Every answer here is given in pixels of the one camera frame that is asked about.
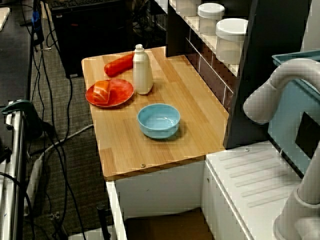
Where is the grey toy faucet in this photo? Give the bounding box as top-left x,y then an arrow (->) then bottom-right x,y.
243,57 -> 320,240

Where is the white plastic bottle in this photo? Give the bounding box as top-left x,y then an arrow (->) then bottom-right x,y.
132,43 -> 154,96

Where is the black kitchen shelf with tiles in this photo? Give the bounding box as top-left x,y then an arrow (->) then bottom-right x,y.
165,0 -> 312,151

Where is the green clamp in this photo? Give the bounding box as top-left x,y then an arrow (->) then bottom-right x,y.
1,99 -> 44,141

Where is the white power strip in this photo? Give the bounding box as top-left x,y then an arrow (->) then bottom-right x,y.
23,152 -> 47,217

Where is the red plate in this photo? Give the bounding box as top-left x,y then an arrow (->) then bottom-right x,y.
85,78 -> 135,108

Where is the black computer tower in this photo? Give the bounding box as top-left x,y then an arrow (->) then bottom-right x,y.
51,0 -> 133,79

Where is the light blue bowl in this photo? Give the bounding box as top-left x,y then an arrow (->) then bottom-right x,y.
136,103 -> 181,140

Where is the red toy sausage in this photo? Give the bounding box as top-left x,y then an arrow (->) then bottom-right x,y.
104,51 -> 136,77

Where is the silver metal frame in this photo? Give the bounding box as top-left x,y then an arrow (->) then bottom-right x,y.
0,101 -> 26,240

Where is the white flat device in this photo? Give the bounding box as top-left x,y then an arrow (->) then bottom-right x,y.
0,6 -> 11,32

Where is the black cable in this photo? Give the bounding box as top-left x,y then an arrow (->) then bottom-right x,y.
18,0 -> 68,240
41,0 -> 87,240

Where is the medium white lidded jar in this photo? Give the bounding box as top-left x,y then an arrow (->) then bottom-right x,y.
197,2 -> 226,36

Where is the blue cable connector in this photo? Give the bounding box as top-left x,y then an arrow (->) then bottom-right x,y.
31,11 -> 42,33

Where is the large white lidded jar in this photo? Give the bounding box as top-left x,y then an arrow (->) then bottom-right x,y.
215,17 -> 249,65

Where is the white toy sink unit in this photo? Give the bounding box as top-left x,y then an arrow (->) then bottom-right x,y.
106,139 -> 308,240

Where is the black rod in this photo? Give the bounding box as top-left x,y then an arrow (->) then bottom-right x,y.
96,203 -> 112,240

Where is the teal plastic dish bin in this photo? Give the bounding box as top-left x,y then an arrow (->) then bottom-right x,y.
267,49 -> 320,179

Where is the white cable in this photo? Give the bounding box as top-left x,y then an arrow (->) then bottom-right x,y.
37,123 -> 95,161

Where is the orange bread slice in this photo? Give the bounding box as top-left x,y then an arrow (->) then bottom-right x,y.
92,80 -> 111,105

